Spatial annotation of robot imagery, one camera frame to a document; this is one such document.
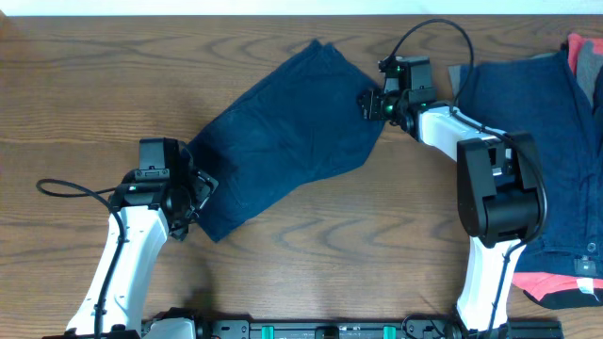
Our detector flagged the navy blue trousers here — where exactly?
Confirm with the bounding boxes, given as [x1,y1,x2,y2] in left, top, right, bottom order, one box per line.
[187,40,383,242]

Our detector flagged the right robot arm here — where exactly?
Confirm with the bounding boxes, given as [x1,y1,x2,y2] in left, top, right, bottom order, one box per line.
[359,56,547,338]

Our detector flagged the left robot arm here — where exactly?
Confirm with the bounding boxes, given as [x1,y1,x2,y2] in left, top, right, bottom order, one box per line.
[63,138,218,338]

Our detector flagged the navy blue folded shirt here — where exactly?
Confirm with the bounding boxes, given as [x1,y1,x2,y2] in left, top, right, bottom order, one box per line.
[456,50,603,279]

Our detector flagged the red garment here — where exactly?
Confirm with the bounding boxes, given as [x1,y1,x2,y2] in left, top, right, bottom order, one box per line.
[513,33,602,310]

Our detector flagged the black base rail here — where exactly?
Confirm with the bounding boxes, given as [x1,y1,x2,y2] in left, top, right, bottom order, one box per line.
[141,308,564,339]

